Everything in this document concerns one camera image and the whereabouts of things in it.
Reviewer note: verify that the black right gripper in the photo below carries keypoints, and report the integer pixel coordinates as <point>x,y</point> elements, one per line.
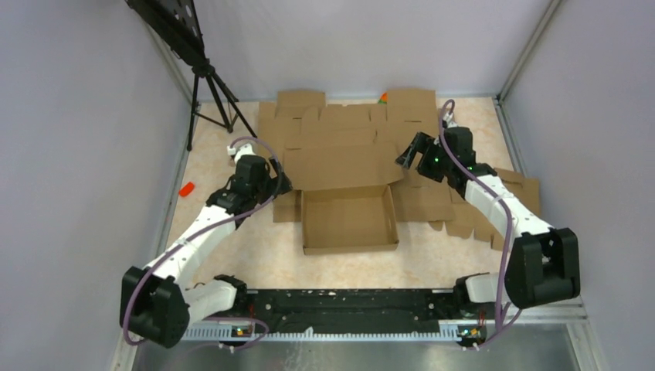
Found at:
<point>422,143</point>

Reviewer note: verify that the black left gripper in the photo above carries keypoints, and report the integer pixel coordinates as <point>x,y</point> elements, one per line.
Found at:
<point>274,182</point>

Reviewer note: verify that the brown cardboard box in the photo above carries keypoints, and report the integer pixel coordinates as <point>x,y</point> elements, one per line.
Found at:
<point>346,202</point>

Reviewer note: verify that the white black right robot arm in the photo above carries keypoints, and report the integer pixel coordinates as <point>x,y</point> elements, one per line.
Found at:
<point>542,266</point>

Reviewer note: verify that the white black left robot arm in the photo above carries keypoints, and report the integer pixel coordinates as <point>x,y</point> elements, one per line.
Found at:
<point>156,301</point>

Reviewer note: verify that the flat cardboard sheet pile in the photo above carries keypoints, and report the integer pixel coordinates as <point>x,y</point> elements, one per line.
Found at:
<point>302,118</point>

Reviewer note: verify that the orange green toy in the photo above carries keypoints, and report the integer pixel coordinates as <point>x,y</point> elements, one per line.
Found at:
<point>383,98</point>

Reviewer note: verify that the small orange block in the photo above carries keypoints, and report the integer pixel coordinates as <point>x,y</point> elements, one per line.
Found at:
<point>186,189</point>

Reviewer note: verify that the black tripod music stand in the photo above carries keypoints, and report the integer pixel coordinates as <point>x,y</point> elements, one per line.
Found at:
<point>176,22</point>

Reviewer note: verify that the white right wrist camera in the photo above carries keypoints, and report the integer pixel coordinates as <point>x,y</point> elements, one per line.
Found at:
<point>448,121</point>

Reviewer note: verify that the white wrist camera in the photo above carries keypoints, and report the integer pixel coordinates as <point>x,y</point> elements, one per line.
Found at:
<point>448,121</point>
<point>236,152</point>

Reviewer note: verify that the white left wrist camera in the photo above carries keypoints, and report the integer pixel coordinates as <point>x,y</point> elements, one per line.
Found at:
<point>236,152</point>

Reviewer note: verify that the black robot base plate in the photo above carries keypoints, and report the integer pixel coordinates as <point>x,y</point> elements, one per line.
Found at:
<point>359,311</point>

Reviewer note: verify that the white slotted cable duct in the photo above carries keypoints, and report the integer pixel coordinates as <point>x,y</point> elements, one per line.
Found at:
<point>218,332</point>

